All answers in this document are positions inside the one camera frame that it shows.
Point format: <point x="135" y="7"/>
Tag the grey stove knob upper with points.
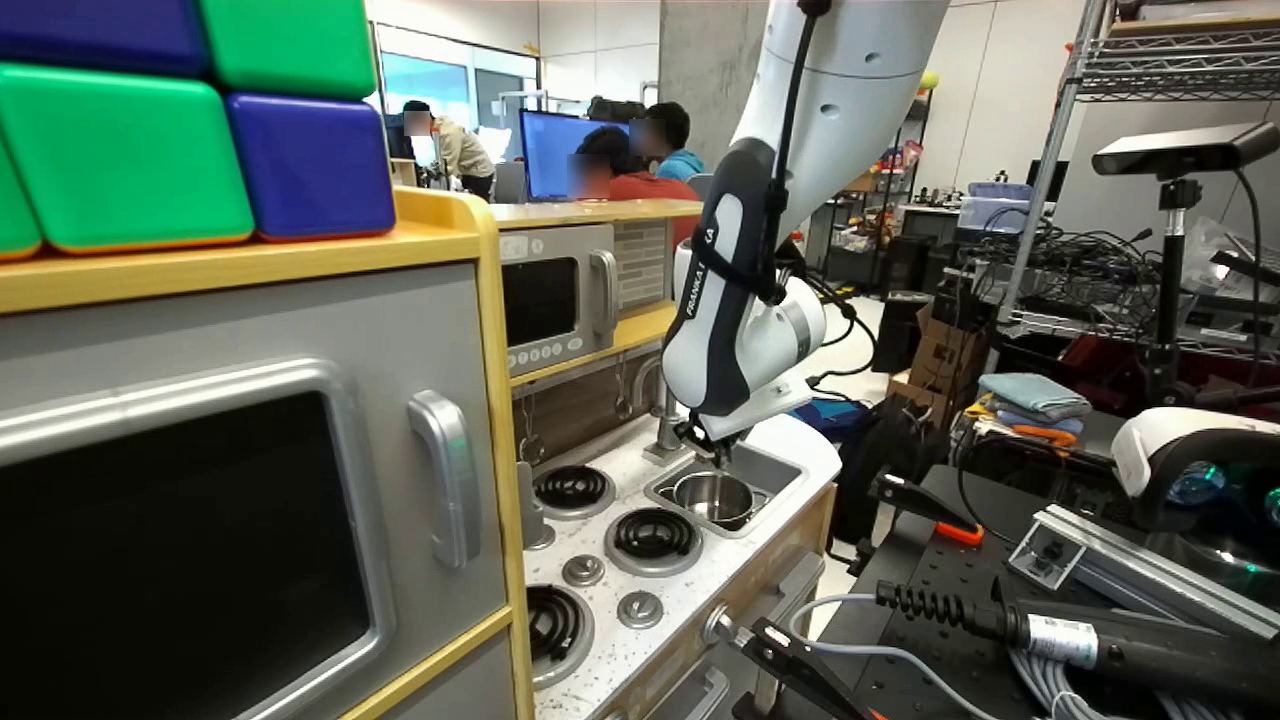
<point x="642" y="608"/>

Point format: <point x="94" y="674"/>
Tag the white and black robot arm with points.
<point x="835" y="77"/>

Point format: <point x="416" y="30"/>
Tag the speckled white toy kitchen counter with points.
<point x="767" y="569"/>

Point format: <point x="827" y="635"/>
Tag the grey toy sink basin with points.
<point x="760" y="475"/>

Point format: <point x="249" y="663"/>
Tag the small steel pot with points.
<point x="716" y="497"/>

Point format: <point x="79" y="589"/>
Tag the grey toy faucet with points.
<point x="658" y="404"/>

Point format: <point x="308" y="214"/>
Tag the silver metal rail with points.
<point x="1069" y="551"/>

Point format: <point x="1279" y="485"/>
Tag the grey toy microwave door handle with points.
<point x="607" y="297"/>

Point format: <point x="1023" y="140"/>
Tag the grey stove knob middle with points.
<point x="580" y="569"/>

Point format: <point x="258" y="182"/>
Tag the person in red shirt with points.
<point x="610" y="164"/>

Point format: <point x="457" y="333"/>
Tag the blue storage bin top-left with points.
<point x="107" y="34"/>

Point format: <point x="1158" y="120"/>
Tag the black coil burner top-right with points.
<point x="562" y="635"/>

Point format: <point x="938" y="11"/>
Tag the black camera on stand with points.
<point x="1178" y="160"/>

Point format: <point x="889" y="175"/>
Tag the grey toy microwave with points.
<point x="550" y="297"/>

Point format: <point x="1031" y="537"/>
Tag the green storage bin upper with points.
<point x="291" y="47"/>

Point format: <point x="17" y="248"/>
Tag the black power tool with cable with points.
<point x="1131" y="644"/>

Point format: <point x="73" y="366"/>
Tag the blue computer monitor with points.
<point x="550" y="145"/>

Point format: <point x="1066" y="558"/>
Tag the black coil burner bottom-left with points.
<point x="574" y="489"/>

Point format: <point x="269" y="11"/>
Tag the grey stove knob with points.
<point x="580" y="569"/>
<point x="642" y="608"/>

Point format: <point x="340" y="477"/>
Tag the black coil burner top-left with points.
<point x="654" y="542"/>

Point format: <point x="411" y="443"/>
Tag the person in beige shirt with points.
<point x="457" y="151"/>

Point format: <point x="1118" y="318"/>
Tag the person in blue shirt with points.
<point x="666" y="140"/>

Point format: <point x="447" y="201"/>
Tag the cardboard box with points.
<point x="948" y="359"/>

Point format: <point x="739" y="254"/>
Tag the grey toy oven door handle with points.
<point x="443" y="436"/>

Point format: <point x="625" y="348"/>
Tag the grey toy oven door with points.
<point x="212" y="506"/>

